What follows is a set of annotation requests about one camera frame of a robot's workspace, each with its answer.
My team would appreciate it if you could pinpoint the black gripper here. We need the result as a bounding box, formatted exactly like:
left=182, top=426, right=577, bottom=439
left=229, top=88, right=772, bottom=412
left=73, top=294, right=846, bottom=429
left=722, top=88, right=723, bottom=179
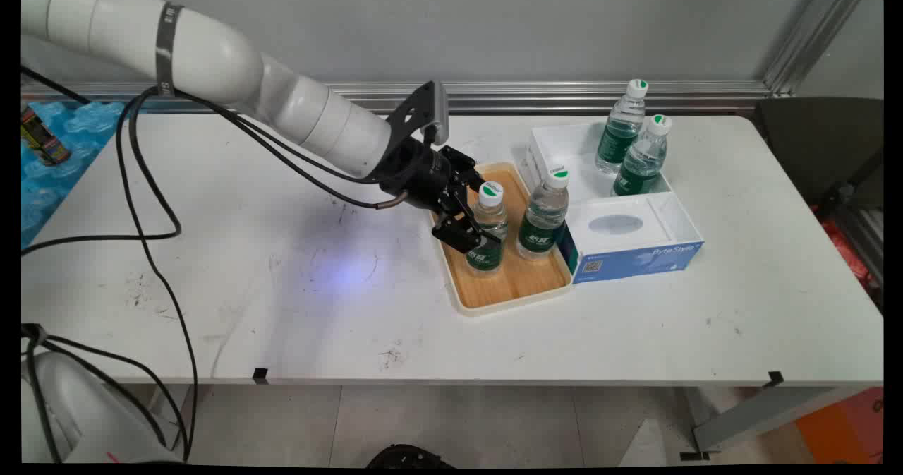
left=368, top=138, right=489, bottom=253

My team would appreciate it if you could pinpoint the water bottle green label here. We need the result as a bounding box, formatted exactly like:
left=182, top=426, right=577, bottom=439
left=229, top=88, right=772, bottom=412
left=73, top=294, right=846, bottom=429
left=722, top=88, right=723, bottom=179
left=595, top=78, right=648, bottom=176
left=464, top=181, right=509, bottom=278
left=611, top=114, right=672, bottom=197
left=515, top=167, right=571, bottom=262

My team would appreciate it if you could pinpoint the wooden tray with cream rim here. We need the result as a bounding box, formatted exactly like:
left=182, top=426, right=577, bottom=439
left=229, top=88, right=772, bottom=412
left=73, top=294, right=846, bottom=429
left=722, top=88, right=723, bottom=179
left=429, top=162, right=574, bottom=317

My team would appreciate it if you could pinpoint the white open box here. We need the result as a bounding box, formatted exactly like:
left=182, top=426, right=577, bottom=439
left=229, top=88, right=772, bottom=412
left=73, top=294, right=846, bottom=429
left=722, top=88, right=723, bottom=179
left=522, top=121, right=674, bottom=204

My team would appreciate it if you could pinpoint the blue white tissue box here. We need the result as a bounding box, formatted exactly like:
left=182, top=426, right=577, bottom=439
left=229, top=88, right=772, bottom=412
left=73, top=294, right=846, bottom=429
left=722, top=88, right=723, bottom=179
left=561, top=191, right=705, bottom=285

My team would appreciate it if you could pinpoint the black object on floor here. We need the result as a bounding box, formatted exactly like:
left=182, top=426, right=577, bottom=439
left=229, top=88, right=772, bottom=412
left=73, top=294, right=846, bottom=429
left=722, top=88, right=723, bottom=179
left=367, top=445, right=456, bottom=469

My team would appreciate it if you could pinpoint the grey table leg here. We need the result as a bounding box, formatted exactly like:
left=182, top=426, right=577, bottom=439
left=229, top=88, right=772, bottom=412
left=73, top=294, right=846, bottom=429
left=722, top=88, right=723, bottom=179
left=679, top=387, right=847, bottom=460

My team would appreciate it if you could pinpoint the red plastic bag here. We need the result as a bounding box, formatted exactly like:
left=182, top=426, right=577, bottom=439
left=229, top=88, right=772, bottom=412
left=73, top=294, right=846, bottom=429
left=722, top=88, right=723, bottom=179
left=810, top=205, right=874, bottom=294

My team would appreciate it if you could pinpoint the blue bubble foam sheet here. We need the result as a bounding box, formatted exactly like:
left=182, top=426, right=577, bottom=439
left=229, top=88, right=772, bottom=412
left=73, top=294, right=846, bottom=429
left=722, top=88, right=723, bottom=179
left=21, top=101, right=143, bottom=250

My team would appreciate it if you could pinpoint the printed drink can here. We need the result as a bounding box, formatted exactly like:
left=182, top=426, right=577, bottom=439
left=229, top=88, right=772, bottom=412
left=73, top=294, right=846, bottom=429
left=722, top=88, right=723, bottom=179
left=21, top=104, right=72, bottom=167

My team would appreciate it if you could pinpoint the orange box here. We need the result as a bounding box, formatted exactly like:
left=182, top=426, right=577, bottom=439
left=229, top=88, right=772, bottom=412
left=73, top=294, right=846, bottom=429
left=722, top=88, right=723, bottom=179
left=796, top=388, right=884, bottom=464

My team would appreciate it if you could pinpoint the black cable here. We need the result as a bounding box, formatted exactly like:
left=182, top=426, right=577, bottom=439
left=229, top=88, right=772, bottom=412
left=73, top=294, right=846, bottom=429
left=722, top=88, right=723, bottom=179
left=116, top=87, right=435, bottom=462
left=21, top=87, right=411, bottom=255
left=21, top=323, right=178, bottom=462
left=21, top=66, right=91, bottom=105

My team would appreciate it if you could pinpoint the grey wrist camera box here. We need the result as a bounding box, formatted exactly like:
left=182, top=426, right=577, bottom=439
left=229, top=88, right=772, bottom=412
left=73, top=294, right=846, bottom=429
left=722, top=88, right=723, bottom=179
left=431, top=82, right=451, bottom=146

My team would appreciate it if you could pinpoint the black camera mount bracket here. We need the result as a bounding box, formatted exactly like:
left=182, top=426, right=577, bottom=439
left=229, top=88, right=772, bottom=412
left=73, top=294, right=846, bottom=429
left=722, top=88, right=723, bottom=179
left=386, top=81, right=438, bottom=144

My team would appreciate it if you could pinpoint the long aluminium wall rail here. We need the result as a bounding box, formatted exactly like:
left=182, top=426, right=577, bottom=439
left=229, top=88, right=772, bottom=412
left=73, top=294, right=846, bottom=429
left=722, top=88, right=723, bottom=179
left=21, top=80, right=775, bottom=116

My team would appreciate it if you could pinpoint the grey strap on arm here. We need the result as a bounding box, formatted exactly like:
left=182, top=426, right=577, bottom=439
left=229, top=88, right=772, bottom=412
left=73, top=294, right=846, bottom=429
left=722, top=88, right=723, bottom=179
left=154, top=2, right=186, bottom=98

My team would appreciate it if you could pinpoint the upright aluminium corner rail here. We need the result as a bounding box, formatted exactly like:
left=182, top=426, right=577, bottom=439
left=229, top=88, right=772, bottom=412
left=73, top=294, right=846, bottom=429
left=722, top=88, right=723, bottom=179
left=762, top=0, right=875, bottom=99

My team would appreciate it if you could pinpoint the aluminium frame behind chair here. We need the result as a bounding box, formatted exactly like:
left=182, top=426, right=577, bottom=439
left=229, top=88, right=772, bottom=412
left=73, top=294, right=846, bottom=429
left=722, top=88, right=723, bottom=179
left=835, top=203, right=884, bottom=306

